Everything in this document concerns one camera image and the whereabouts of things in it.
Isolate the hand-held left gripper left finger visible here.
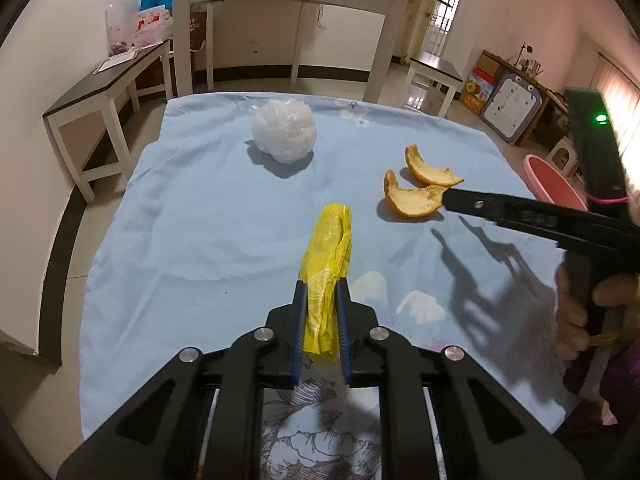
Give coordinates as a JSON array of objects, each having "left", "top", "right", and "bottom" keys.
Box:
[{"left": 57, "top": 280, "right": 307, "bottom": 480}]

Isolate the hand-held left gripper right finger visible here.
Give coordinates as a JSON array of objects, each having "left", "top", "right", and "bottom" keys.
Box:
[{"left": 335, "top": 277, "right": 586, "bottom": 480}]

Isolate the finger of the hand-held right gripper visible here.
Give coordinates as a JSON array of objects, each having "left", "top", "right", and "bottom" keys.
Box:
[{"left": 442, "top": 187, "right": 576, "bottom": 251}]

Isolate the pink plastic bucket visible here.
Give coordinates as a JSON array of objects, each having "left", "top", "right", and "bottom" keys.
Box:
[{"left": 523, "top": 154, "right": 590, "bottom": 212}]

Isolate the orange peel piece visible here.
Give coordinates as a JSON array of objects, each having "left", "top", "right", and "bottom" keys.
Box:
[
  {"left": 383, "top": 170, "right": 448, "bottom": 220},
  {"left": 405, "top": 144, "right": 465, "bottom": 186}
]

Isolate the yellow plastic bag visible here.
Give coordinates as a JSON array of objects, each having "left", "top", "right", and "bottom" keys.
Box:
[{"left": 299, "top": 203, "right": 353, "bottom": 363}]

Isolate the person's right hand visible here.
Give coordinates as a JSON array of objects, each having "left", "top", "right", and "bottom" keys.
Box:
[{"left": 555, "top": 264, "right": 640, "bottom": 361}]

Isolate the white plastic stool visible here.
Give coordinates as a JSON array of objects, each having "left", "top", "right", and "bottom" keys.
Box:
[{"left": 547, "top": 136, "right": 581, "bottom": 178}]

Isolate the pink window curtain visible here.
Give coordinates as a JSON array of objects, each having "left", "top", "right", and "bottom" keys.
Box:
[{"left": 597, "top": 50, "right": 640, "bottom": 171}]

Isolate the grey children's drawing board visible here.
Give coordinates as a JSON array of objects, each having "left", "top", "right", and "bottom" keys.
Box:
[{"left": 481, "top": 72, "right": 543, "bottom": 147}]

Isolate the orange fruit carton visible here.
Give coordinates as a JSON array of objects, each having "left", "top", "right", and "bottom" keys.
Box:
[{"left": 460, "top": 71, "right": 496, "bottom": 110}]

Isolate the wooden desk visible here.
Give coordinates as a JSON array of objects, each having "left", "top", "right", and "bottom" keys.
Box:
[{"left": 472, "top": 50, "right": 571, "bottom": 146}]

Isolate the light blue printed cloth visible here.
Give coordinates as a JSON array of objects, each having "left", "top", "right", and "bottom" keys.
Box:
[{"left": 80, "top": 91, "right": 576, "bottom": 480}]

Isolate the small white black-top table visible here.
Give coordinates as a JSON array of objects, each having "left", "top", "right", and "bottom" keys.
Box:
[{"left": 406, "top": 51, "right": 465, "bottom": 118}]

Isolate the crumpled white plastic bag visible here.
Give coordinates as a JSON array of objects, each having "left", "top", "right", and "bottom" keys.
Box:
[{"left": 249, "top": 99, "right": 318, "bottom": 164}]

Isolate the person's purple clothing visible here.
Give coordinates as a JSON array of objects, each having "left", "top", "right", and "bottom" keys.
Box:
[{"left": 600, "top": 340, "right": 640, "bottom": 426}]

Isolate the low white black-top bench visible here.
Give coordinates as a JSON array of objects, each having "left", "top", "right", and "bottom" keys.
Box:
[{"left": 42, "top": 40, "right": 175, "bottom": 204}]

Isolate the white paper sheet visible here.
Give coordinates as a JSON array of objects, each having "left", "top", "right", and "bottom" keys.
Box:
[{"left": 96, "top": 50, "right": 138, "bottom": 73}]

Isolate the clear plastic bag with print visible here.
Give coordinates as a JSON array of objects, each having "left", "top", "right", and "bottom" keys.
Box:
[{"left": 105, "top": 0, "right": 173, "bottom": 56}]

